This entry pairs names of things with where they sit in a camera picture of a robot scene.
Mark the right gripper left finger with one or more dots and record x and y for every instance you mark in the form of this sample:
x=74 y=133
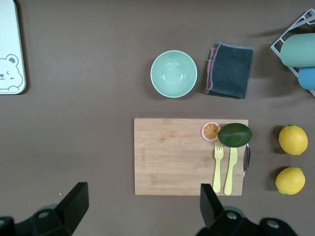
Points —
x=71 y=211

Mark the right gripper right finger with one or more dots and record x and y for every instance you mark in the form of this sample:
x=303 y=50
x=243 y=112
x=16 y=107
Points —
x=214 y=216

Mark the yellow plastic fork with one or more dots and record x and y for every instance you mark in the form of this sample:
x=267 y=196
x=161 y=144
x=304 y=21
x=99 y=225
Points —
x=217 y=172

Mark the yellow plastic knife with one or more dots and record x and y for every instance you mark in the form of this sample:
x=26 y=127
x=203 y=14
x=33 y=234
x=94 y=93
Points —
x=231 y=169

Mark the wooden cutting board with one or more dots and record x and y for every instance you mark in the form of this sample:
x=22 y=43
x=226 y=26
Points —
x=172 y=157

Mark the dark green avocado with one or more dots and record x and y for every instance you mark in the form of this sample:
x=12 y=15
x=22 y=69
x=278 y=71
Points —
x=235 y=135

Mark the yellow lemon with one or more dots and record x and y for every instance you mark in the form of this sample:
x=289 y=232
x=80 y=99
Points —
x=290 y=181
x=293 y=140

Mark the orange slice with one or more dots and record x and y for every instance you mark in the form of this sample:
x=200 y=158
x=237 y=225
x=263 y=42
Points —
x=209 y=131

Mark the pink folded cloth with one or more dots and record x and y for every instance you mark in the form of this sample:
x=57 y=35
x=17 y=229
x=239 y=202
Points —
x=211 y=73

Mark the dark grey folded cloth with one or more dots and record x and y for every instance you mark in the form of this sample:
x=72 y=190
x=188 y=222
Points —
x=231 y=71

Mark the light green bowl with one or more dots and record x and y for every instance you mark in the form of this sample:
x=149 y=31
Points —
x=173 y=73

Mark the blue cup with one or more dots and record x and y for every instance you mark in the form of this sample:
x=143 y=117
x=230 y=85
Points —
x=307 y=78

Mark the cream bear print tray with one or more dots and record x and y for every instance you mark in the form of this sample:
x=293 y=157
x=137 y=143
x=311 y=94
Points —
x=9 y=37

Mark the pale green cup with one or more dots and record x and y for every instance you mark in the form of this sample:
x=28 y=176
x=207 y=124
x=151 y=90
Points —
x=299 y=50

